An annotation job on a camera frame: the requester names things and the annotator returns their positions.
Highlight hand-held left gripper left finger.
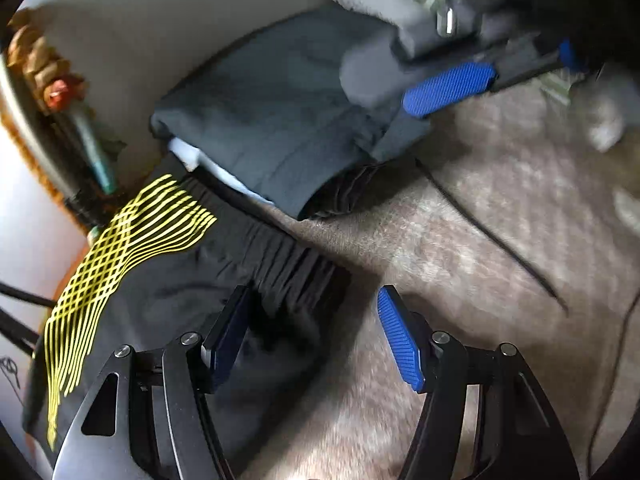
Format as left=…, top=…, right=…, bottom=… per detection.
left=52, top=285, right=253, bottom=480

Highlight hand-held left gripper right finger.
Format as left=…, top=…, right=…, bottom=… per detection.
left=377, top=285, right=581, bottom=480

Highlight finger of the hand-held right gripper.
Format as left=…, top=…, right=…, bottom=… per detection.
left=402, top=35, right=566, bottom=120
left=542, top=32, right=588, bottom=73

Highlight black pants with yellow print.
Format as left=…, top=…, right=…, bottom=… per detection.
left=22, top=155, right=351, bottom=480

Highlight dark grey pants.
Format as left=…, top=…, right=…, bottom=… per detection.
left=150, top=10, right=433, bottom=221

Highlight white fluffy cloth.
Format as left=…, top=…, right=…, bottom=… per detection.
left=580, top=62, right=640, bottom=153

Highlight light grey garment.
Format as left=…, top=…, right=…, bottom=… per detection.
left=339, top=7, right=501, bottom=108

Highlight beige patterned blanket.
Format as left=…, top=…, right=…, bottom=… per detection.
left=235, top=72, right=640, bottom=480

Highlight black folded garment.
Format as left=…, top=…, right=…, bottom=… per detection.
left=306, top=160, right=388, bottom=220

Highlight white folded cloth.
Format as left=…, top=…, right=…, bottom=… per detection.
left=167, top=137, right=277, bottom=207

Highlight black stand legs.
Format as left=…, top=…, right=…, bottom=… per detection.
left=0, top=281, right=57, bottom=357

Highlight teal tube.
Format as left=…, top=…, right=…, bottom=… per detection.
left=69, top=105, right=120, bottom=197

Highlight orange brown bundle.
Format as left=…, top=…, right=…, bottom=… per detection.
left=6, top=9, right=87, bottom=113

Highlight thick black cable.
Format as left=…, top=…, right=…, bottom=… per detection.
left=414, top=157, right=571, bottom=317

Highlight thin black cable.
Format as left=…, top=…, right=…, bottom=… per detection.
left=585, top=290, right=640, bottom=480

